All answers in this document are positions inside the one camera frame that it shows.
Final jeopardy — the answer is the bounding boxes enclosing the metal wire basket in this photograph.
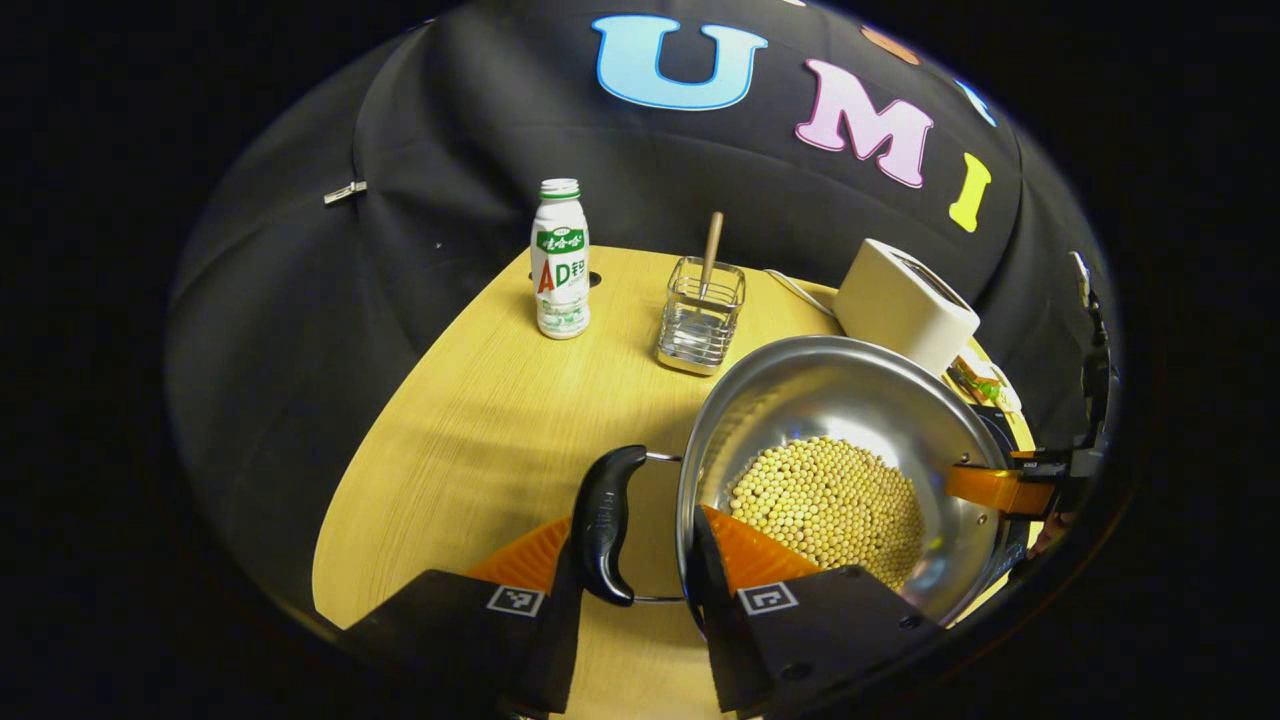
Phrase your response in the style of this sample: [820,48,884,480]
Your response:
[655,256,747,377]

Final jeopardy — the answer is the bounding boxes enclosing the white toaster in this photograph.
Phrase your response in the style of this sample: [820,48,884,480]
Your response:
[832,238,981,378]

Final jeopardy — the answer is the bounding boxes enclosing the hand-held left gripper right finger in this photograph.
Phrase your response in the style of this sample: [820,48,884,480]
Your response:
[690,505,946,713]

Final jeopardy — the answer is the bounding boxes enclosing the black induction cooktop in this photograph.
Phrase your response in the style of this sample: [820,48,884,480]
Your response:
[975,405,1041,581]

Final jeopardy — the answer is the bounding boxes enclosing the pile of yellow soybeans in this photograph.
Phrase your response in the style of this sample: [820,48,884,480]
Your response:
[728,437,926,591]

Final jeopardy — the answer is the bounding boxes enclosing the white plastic drink bottle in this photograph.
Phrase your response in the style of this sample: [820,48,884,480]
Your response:
[530,178,591,341]

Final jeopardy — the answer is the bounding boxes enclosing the wooden handled utensil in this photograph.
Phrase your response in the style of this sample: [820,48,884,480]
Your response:
[695,211,725,301]

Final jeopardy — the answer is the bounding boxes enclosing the stainless steel pot black handle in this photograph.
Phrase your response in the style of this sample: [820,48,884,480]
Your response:
[570,335,1031,626]

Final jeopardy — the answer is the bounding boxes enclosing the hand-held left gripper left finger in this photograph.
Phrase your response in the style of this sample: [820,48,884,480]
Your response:
[340,515,586,713]

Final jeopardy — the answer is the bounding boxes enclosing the white power cable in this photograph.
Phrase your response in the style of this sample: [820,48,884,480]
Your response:
[765,268,839,319]

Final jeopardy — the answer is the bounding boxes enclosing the sandwich on plate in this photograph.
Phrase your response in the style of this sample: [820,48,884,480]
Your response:
[945,355,1021,411]

